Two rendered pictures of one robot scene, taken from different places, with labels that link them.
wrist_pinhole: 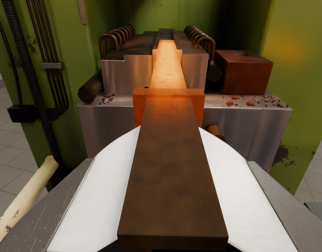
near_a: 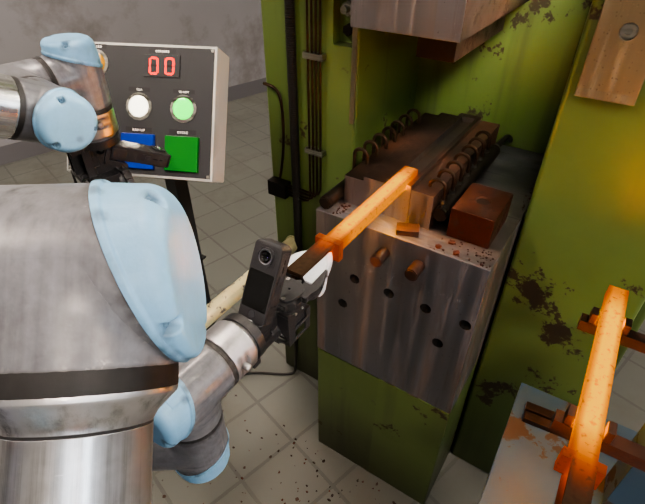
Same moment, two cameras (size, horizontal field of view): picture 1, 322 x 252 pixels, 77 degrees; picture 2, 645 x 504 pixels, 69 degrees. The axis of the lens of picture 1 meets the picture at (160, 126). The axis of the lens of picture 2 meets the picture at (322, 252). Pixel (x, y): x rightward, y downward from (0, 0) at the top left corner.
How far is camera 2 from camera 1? 0.65 m
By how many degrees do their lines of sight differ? 28
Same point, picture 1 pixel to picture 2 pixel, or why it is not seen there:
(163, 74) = (347, 223)
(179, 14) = (500, 94)
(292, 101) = (575, 267)
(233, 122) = (437, 265)
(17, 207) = not seen: hidden behind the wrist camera
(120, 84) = (357, 198)
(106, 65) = (349, 180)
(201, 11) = (534, 97)
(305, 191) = not seen: outside the picture
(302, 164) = not seen: hidden behind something
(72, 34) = (339, 129)
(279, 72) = (556, 226)
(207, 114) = (414, 249)
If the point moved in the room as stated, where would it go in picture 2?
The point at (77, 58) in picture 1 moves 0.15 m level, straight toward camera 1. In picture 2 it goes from (338, 151) to (328, 181)
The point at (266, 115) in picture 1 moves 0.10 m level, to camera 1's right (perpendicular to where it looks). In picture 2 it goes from (465, 268) to (520, 288)
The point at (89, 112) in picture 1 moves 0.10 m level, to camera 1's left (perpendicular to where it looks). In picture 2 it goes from (324, 216) to (286, 203)
